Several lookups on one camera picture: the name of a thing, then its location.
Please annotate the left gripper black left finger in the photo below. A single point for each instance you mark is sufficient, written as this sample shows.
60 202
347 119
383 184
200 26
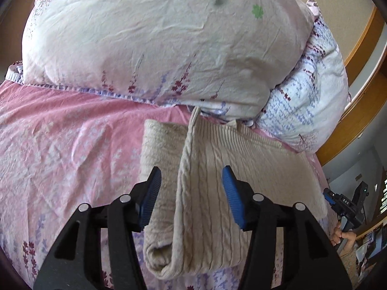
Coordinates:
74 261

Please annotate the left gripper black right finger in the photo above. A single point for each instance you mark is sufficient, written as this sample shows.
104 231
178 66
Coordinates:
309 259

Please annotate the cream cable-knit sweater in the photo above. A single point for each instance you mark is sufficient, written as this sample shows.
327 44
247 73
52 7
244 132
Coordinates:
192 230

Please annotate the person's right hand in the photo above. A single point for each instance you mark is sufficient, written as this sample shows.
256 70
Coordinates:
338 237

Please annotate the pink floral bed sheet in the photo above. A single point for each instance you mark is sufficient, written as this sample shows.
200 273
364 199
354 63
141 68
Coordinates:
60 149

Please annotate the white lavender print pillow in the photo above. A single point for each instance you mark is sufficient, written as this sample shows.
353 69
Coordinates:
305 108

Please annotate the pale pink floral pillow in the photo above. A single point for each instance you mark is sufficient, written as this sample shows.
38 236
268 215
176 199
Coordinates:
224 56

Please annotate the wooden headboard frame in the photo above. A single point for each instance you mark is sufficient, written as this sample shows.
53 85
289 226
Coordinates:
366 82

